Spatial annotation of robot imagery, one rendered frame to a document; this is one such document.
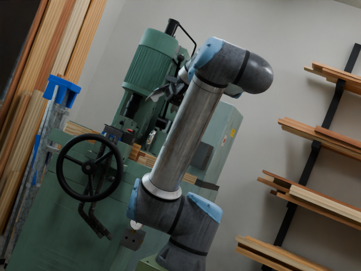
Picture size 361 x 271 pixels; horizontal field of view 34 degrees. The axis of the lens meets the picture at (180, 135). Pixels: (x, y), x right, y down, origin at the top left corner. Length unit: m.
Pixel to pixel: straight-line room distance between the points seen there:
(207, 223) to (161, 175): 0.25
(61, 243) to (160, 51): 0.99
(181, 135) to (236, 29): 3.35
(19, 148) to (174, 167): 2.25
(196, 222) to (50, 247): 0.88
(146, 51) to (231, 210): 2.48
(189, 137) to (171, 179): 0.17
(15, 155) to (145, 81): 1.59
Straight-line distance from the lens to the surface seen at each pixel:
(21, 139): 4.12
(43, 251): 2.78
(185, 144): 1.96
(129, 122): 2.79
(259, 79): 1.87
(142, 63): 2.79
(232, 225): 5.00
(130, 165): 2.66
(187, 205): 2.12
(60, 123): 3.75
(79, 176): 2.71
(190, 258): 2.13
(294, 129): 4.57
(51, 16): 4.27
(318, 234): 4.95
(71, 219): 2.73
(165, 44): 2.80
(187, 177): 2.79
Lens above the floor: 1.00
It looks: 2 degrees up
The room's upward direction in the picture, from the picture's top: 22 degrees clockwise
